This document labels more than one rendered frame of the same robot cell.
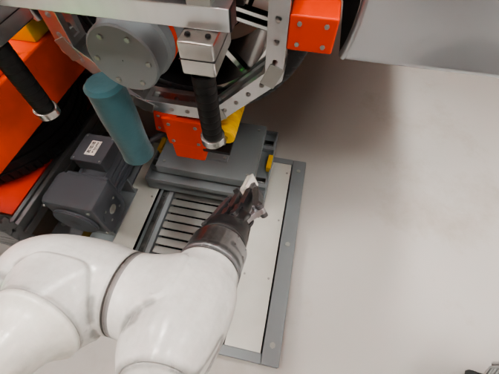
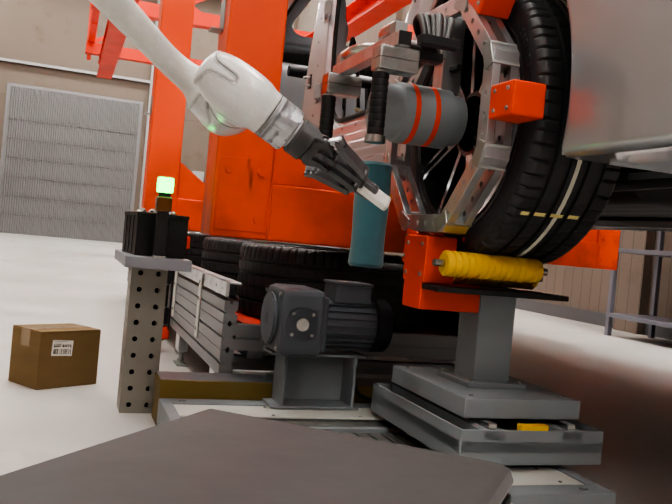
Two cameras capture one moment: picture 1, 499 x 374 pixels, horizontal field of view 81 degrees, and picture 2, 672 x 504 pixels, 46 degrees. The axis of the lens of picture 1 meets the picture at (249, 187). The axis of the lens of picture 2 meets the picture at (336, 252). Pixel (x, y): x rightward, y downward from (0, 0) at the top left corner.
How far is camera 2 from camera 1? 1.55 m
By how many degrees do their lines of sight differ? 73
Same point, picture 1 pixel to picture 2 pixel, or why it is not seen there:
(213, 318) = (244, 67)
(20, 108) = (331, 218)
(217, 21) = (395, 38)
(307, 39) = (499, 103)
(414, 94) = not seen: outside the picture
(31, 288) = not seen: hidden behind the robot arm
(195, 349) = (227, 57)
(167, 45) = (406, 104)
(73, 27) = (403, 156)
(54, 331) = not seen: hidden behind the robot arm
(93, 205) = (291, 290)
